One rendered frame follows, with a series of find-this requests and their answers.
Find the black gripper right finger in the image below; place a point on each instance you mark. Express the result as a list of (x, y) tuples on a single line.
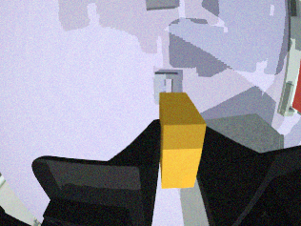
[(232, 177)]

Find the yellow rectangular block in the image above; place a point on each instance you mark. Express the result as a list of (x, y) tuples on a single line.
[(182, 135)]

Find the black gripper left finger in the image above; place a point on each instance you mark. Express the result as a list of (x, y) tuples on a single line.
[(129, 179)]

